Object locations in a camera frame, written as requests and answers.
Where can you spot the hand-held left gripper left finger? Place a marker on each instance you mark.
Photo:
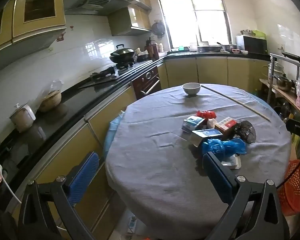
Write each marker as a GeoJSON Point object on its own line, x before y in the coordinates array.
{"type": "Point", "coordinates": [86, 175]}

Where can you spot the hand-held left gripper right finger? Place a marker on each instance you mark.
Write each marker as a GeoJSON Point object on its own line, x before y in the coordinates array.
{"type": "Point", "coordinates": [216, 177]}

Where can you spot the small white box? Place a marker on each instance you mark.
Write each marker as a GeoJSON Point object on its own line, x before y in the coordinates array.
{"type": "Point", "coordinates": [232, 162]}

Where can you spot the blue plastic bag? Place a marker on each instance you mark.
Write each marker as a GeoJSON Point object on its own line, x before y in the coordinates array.
{"type": "Point", "coordinates": [215, 147]}

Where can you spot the blue white carton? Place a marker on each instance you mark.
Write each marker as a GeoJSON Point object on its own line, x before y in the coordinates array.
{"type": "Point", "coordinates": [206, 135]}
{"type": "Point", "coordinates": [192, 123]}

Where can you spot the red white box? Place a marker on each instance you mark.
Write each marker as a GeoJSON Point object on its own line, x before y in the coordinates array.
{"type": "Point", "coordinates": [226, 125]}

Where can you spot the black plastic bag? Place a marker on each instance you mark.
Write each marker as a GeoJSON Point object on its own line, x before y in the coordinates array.
{"type": "Point", "coordinates": [246, 131]}

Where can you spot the white wrapper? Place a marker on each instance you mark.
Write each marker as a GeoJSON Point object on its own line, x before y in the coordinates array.
{"type": "Point", "coordinates": [212, 123]}

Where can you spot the orange plastic basket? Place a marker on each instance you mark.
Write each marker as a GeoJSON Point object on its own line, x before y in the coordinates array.
{"type": "Point", "coordinates": [297, 192]}

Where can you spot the red plastic bag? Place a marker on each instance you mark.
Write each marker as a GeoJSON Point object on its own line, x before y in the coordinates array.
{"type": "Point", "coordinates": [205, 114]}

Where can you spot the yellow kitchen base cabinet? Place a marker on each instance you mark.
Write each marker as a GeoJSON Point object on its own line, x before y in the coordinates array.
{"type": "Point", "coordinates": [65, 155]}
{"type": "Point", "coordinates": [210, 71]}

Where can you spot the metal shelf rack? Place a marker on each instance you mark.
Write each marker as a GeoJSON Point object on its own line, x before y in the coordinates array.
{"type": "Point", "coordinates": [282, 93]}

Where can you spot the steel pot with lid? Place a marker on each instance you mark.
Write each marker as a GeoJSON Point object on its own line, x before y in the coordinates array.
{"type": "Point", "coordinates": [284, 83]}

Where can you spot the blue table cover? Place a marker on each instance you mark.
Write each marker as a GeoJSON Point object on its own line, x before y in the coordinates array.
{"type": "Point", "coordinates": [112, 135]}

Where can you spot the round table with grey cloth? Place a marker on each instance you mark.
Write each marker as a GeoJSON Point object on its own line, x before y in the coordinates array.
{"type": "Point", "coordinates": [165, 167]}

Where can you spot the stacked steel pots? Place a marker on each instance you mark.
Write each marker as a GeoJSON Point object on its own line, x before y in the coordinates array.
{"type": "Point", "coordinates": [275, 70]}

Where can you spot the white floor power strip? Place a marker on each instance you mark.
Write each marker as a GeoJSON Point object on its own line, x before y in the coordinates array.
{"type": "Point", "coordinates": [132, 225]}

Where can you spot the long wooden stick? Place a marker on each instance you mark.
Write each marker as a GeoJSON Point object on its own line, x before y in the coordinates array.
{"type": "Point", "coordinates": [236, 102]}

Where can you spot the black tray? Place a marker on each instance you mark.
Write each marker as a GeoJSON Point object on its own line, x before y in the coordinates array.
{"type": "Point", "coordinates": [296, 57]}

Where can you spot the brown bowl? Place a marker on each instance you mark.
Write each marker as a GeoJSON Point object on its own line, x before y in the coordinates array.
{"type": "Point", "coordinates": [50, 102]}

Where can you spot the white enamel jar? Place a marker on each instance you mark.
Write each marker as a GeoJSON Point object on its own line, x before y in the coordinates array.
{"type": "Point", "coordinates": [22, 118]}

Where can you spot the clear plastic bag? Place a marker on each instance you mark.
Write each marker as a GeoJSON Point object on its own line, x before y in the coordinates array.
{"type": "Point", "coordinates": [53, 87]}

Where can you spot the small white bowl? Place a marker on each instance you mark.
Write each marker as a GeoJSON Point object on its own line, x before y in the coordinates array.
{"type": "Point", "coordinates": [244, 52]}

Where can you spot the black microwave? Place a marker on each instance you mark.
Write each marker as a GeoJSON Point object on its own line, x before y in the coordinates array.
{"type": "Point", "coordinates": [253, 44]}

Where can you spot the small red bowl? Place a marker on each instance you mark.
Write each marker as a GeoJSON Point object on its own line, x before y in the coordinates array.
{"type": "Point", "coordinates": [235, 52]}

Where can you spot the gas stove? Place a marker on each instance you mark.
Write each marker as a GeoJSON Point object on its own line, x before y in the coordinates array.
{"type": "Point", "coordinates": [105, 76]}

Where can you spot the green plastic item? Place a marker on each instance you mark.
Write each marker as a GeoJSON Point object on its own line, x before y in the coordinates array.
{"type": "Point", "coordinates": [259, 34]}

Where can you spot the steel pot by window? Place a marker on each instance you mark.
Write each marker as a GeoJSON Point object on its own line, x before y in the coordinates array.
{"type": "Point", "coordinates": [227, 48]}

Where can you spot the metal dish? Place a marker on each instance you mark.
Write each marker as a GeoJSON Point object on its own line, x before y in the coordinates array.
{"type": "Point", "coordinates": [245, 32]}

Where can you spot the dark red oven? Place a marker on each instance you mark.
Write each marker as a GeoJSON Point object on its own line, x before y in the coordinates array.
{"type": "Point", "coordinates": [146, 80]}

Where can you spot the metal basin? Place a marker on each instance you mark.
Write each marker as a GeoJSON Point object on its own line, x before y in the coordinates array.
{"type": "Point", "coordinates": [210, 48]}

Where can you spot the black wok with lid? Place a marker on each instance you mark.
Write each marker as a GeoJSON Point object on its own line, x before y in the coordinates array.
{"type": "Point", "coordinates": [122, 54]}

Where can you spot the small dark pan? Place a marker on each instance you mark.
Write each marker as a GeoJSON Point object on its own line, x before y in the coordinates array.
{"type": "Point", "coordinates": [143, 57]}

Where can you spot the white container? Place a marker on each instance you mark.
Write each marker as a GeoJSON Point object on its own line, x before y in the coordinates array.
{"type": "Point", "coordinates": [193, 47]}

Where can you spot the dark red bottle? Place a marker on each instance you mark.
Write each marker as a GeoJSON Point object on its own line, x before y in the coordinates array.
{"type": "Point", "coordinates": [155, 51]}

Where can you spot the pale bottle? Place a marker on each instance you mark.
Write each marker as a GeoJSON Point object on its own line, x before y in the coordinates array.
{"type": "Point", "coordinates": [161, 47]}

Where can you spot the dark pump bottle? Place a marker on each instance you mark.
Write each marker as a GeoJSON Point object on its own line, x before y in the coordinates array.
{"type": "Point", "coordinates": [148, 45]}

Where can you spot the window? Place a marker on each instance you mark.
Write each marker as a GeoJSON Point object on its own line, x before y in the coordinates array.
{"type": "Point", "coordinates": [190, 17]}

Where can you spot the metal wall hook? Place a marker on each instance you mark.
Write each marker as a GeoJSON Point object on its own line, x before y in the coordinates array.
{"type": "Point", "coordinates": [282, 48]}

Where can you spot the red wall hook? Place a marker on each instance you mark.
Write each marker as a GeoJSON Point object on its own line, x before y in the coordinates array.
{"type": "Point", "coordinates": [60, 37]}

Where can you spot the small yellow wall cabinet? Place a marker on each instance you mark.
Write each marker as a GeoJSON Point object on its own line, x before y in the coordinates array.
{"type": "Point", "coordinates": [122, 21]}

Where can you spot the small wall fan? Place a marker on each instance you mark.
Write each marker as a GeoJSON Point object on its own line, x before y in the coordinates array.
{"type": "Point", "coordinates": [158, 29]}

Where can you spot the yellow glass-door wall cabinet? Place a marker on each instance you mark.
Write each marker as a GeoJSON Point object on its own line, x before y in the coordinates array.
{"type": "Point", "coordinates": [37, 7]}

